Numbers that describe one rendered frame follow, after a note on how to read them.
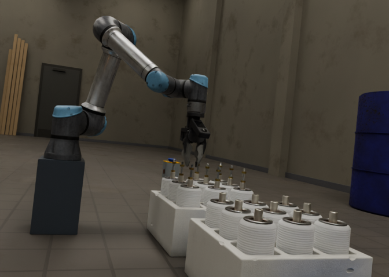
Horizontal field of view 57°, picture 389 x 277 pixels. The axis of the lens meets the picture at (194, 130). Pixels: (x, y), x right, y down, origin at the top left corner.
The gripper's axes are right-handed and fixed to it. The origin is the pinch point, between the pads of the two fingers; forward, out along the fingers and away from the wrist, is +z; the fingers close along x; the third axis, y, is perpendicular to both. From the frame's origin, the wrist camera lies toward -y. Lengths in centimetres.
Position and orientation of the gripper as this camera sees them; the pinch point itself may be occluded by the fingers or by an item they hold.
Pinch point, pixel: (193, 163)
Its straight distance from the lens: 142.7
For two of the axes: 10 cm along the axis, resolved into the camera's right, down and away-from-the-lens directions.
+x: -9.0, -1.0, -4.3
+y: -4.3, -0.3, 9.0
